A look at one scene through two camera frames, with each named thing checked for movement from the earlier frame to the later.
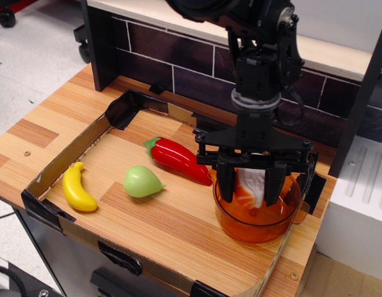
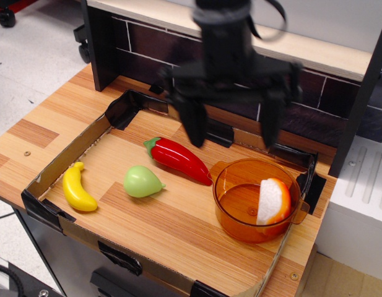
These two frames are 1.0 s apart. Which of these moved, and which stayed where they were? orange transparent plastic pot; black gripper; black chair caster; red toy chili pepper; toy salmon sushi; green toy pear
Moved: toy salmon sushi; black gripper
Stayed: orange transparent plastic pot; black chair caster; red toy chili pepper; green toy pear
